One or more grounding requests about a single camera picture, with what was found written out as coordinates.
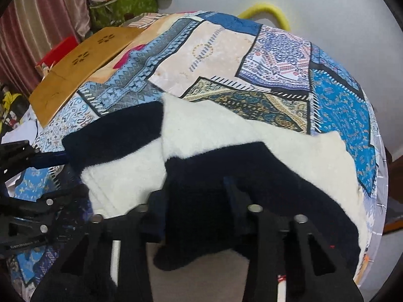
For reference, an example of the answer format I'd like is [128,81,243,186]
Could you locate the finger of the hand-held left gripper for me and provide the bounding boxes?
[0,141,69,177]
[0,184,92,254]

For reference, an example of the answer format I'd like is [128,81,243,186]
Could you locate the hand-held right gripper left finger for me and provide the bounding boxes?
[31,191,165,302]

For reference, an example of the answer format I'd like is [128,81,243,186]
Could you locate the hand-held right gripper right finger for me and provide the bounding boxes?
[223,177,363,302]

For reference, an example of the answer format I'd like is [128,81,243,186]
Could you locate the white and navy knit sweater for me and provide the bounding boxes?
[61,96,369,273]

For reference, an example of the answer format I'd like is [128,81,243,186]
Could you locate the yellow plastic item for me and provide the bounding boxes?
[2,92,21,109]

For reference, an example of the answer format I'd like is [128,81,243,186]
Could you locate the brown wooden board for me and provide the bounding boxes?
[28,27,148,127]

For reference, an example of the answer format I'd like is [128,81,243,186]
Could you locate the red box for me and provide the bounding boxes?
[36,36,78,70]

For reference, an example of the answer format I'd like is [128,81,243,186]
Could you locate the striped pink curtain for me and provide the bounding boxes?
[0,0,92,95]

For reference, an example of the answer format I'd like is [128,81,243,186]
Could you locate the blue patchwork printed blanket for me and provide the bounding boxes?
[9,11,386,290]

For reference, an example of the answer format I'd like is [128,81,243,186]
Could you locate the green patterned bag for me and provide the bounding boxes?
[88,0,159,28]

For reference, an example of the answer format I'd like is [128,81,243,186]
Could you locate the yellow foam tube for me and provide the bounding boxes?
[238,3,290,31]

